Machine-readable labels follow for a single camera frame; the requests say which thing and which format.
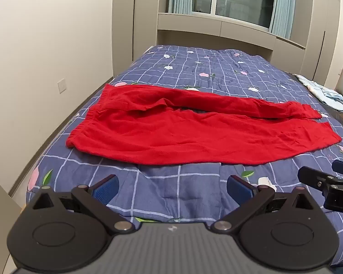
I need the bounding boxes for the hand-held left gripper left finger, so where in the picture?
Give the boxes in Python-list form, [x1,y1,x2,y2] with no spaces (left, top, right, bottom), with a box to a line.
[31,174,135,233]

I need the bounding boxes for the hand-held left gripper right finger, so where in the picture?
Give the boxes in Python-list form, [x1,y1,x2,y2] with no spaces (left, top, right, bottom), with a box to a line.
[211,175,318,233]

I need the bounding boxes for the red pants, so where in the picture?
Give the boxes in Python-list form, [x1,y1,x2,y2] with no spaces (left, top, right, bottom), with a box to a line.
[66,83,343,166]

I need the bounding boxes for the light blue floral blanket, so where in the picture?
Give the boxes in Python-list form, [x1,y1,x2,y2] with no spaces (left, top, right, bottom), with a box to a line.
[294,74,343,115]

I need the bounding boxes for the bed with blue floral quilt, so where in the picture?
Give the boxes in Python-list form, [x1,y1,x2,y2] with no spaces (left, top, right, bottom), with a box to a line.
[26,44,343,267]

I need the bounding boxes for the beige tall wardrobe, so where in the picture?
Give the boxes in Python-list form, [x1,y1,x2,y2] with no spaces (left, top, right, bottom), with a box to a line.
[112,0,161,78]
[290,0,341,90]

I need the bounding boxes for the beige window sill cabinet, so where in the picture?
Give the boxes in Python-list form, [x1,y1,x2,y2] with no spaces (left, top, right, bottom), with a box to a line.
[157,13,307,64]

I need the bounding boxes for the window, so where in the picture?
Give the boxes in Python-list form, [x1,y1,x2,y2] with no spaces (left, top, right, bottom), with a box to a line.
[190,0,278,29]

